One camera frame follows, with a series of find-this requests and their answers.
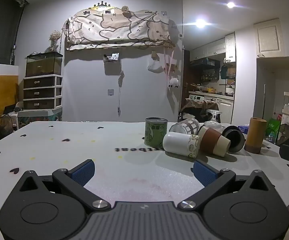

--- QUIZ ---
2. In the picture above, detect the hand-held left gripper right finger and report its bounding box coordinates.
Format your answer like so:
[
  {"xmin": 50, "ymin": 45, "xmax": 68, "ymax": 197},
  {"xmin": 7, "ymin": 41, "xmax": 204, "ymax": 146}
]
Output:
[{"xmin": 177, "ymin": 160, "xmax": 275, "ymax": 209}]

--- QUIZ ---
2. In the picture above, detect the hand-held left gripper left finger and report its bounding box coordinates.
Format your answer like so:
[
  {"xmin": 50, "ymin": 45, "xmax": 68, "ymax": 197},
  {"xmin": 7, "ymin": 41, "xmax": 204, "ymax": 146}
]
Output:
[{"xmin": 17, "ymin": 159, "xmax": 111, "ymax": 211}]

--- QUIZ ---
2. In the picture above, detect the white cup with cartoon print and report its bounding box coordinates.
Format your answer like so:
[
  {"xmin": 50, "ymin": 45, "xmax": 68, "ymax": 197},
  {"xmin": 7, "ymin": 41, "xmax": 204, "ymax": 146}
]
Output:
[{"xmin": 162, "ymin": 132, "xmax": 201, "ymax": 157}]

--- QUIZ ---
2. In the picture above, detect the brown and beige cup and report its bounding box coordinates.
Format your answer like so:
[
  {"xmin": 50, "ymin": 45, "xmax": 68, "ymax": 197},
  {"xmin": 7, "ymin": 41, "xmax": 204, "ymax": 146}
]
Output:
[{"xmin": 197, "ymin": 125, "xmax": 231, "ymax": 157}]

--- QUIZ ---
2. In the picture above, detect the bamboo tube cup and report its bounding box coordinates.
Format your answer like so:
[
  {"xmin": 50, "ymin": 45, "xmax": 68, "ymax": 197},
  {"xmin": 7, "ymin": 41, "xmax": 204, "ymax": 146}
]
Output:
[{"xmin": 244, "ymin": 117, "xmax": 267, "ymax": 154}]

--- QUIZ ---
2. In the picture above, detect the black cup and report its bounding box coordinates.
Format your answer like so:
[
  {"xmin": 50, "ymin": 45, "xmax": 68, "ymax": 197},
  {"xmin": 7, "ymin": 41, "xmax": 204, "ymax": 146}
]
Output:
[{"xmin": 221, "ymin": 126, "xmax": 246, "ymax": 153}]

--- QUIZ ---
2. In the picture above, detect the glass cup with white band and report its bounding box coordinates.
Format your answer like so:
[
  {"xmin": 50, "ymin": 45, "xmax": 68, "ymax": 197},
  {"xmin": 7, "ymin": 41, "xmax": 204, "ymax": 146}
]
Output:
[{"xmin": 169, "ymin": 118, "xmax": 200, "ymax": 136}]

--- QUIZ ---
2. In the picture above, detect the white heart-print table cover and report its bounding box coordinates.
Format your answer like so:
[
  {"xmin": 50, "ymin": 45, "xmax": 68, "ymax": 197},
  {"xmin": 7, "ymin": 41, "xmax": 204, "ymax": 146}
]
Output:
[{"xmin": 0, "ymin": 121, "xmax": 289, "ymax": 208}]

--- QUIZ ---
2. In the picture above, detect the green plastic bag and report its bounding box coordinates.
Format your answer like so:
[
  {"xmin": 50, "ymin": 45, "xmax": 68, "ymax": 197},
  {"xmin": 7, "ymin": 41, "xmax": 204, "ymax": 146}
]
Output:
[{"xmin": 265, "ymin": 118, "xmax": 281, "ymax": 143}]

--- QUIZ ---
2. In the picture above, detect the clear wine glass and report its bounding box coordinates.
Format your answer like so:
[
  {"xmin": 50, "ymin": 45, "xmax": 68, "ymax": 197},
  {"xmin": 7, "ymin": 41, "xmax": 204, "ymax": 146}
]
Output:
[{"xmin": 204, "ymin": 109, "xmax": 222, "ymax": 131}]

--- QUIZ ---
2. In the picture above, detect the green printed tin can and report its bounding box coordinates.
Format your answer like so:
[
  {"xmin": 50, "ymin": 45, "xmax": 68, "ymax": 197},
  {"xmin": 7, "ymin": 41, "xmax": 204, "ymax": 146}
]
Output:
[{"xmin": 144, "ymin": 117, "xmax": 168, "ymax": 148}]

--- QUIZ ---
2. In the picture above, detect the chair with brown cloth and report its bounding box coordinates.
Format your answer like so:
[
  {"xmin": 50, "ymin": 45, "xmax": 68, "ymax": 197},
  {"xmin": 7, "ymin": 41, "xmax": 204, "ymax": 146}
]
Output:
[{"xmin": 180, "ymin": 98, "xmax": 220, "ymax": 122}]

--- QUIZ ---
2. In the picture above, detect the white washing machine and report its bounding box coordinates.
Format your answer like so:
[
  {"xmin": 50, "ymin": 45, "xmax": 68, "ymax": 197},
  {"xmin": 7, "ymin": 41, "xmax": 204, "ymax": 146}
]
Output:
[{"xmin": 189, "ymin": 94, "xmax": 235, "ymax": 124}]

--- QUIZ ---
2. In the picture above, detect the white drawer unit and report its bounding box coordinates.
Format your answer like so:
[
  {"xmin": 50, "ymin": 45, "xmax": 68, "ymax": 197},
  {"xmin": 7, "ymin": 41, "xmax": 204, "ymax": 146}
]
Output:
[{"xmin": 23, "ymin": 75, "xmax": 63, "ymax": 110}]

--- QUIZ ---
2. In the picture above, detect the grey hanging cat toy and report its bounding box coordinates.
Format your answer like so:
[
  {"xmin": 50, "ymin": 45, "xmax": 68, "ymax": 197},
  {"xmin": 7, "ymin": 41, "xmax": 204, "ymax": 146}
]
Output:
[{"xmin": 117, "ymin": 71, "xmax": 125, "ymax": 117}]

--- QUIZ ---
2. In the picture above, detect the glass fish tank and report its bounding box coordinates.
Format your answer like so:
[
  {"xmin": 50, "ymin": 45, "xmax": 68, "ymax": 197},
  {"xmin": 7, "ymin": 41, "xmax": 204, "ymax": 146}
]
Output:
[{"xmin": 25, "ymin": 52, "xmax": 63, "ymax": 78}]

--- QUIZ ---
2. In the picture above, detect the white plastic bag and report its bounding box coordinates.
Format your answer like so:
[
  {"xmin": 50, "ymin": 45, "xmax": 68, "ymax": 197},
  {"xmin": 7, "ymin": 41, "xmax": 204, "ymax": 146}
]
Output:
[{"xmin": 147, "ymin": 59, "xmax": 164, "ymax": 73}]

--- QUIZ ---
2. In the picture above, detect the dried flower bunch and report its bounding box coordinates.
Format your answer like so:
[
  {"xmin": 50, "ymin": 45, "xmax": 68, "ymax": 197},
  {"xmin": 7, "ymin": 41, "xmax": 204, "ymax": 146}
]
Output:
[{"xmin": 49, "ymin": 30, "xmax": 62, "ymax": 52}]

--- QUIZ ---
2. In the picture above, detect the cartoon printed blanket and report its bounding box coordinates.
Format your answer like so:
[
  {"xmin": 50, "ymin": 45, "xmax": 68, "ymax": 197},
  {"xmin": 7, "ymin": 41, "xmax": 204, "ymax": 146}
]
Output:
[{"xmin": 65, "ymin": 9, "xmax": 173, "ymax": 51}]

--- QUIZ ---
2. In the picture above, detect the gold crown decoration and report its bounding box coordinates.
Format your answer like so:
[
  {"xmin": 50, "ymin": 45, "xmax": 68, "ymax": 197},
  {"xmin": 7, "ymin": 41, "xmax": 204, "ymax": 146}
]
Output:
[{"xmin": 93, "ymin": 2, "xmax": 111, "ymax": 11}]

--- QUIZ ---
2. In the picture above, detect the narrow white wall cabinet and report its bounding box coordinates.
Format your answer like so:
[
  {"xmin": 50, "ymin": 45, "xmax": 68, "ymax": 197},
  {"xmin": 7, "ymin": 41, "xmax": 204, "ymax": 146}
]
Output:
[{"xmin": 225, "ymin": 33, "xmax": 236, "ymax": 63}]

